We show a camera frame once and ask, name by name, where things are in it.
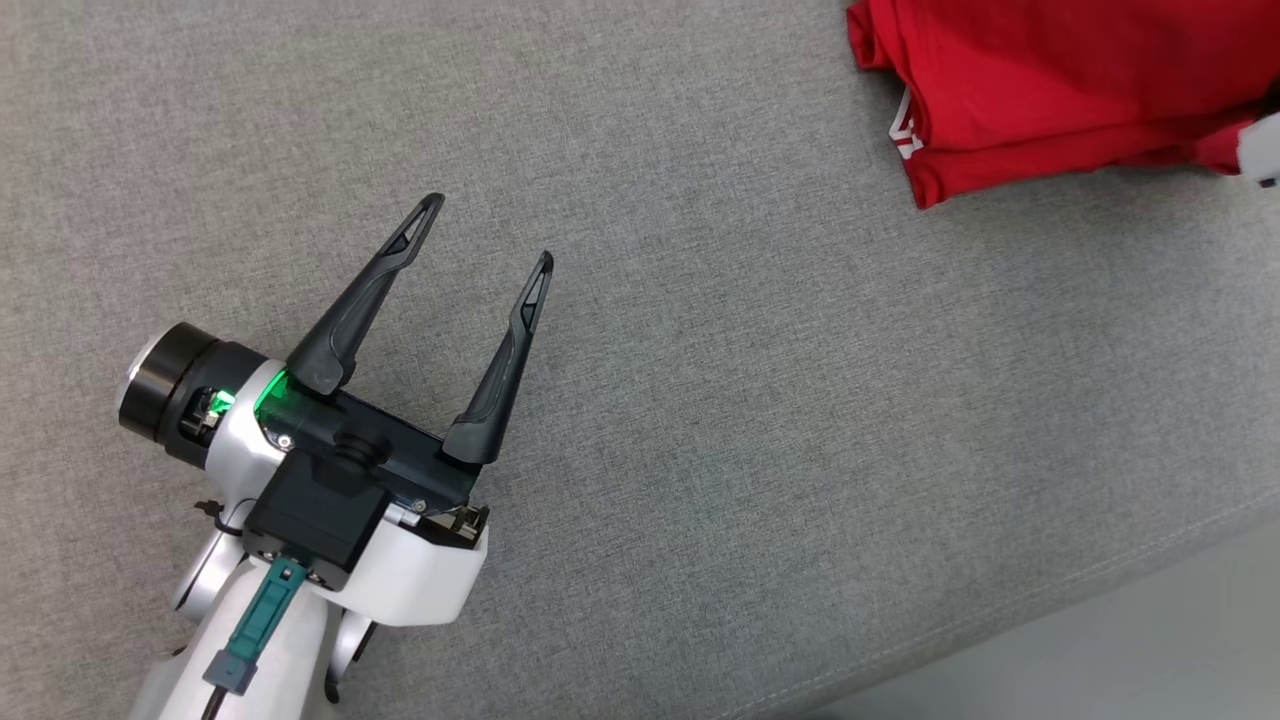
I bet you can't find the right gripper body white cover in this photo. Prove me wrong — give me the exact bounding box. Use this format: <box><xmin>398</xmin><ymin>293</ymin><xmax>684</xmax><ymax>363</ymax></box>
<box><xmin>1238</xmin><ymin>110</ymin><xmax>1280</xmax><ymax>189</ymax></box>

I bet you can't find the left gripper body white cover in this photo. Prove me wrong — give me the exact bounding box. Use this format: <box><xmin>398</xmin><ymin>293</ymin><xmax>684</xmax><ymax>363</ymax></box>
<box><xmin>245</xmin><ymin>368</ymin><xmax>491</xmax><ymax>627</ymax></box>

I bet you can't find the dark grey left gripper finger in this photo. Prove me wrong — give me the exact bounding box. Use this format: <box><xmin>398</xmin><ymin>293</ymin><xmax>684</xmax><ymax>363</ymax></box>
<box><xmin>443</xmin><ymin>250</ymin><xmax>554</xmax><ymax>466</ymax></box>
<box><xmin>287</xmin><ymin>193</ymin><xmax>446</xmax><ymax>396</ymax></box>

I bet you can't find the red white basketball jersey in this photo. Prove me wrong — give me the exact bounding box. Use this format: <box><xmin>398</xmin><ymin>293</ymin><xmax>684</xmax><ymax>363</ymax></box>
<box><xmin>847</xmin><ymin>0</ymin><xmax>1280</xmax><ymax>211</ymax></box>

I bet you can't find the left teal connector black cable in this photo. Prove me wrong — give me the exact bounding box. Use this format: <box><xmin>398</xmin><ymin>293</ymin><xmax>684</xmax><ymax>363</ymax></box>
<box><xmin>203</xmin><ymin>557</ymin><xmax>309</xmax><ymax>720</ymax></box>

